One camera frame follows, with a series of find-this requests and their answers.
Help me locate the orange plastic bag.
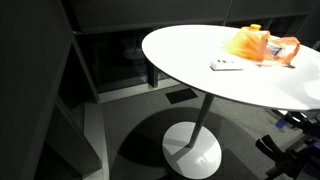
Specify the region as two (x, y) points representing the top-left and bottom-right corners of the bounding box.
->
(223, 27), (301, 66)

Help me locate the yellow object behind bag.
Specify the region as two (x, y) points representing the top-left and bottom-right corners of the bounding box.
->
(250, 24), (261, 30)

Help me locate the black wheeled chair base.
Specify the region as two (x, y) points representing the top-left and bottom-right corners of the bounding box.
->
(255, 111), (320, 180)

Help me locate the white round table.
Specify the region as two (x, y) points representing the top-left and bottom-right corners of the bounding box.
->
(142, 25), (320, 179)

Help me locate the black floor plate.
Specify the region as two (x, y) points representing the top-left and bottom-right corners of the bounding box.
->
(166, 88), (197, 104)

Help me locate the blue object under table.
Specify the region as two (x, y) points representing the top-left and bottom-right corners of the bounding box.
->
(275, 119), (288, 129)

